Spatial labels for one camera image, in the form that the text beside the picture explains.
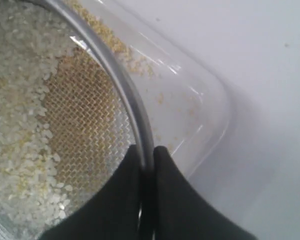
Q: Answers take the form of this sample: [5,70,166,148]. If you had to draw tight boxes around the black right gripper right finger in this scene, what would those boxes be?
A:
[153,146,256,240]

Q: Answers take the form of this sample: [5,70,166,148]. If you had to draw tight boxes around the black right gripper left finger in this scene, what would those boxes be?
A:
[40,145,140,240]

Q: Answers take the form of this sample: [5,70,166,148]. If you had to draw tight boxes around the yellow grain powder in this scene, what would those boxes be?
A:
[67,0,202,145]

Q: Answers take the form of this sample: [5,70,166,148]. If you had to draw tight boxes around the white plastic tray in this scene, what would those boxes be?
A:
[75,0,231,177]

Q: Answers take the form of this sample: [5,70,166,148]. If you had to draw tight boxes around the round steel sieve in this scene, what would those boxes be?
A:
[0,0,156,240]

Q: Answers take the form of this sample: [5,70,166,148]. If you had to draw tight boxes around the white rice grains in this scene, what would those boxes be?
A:
[0,0,75,228]

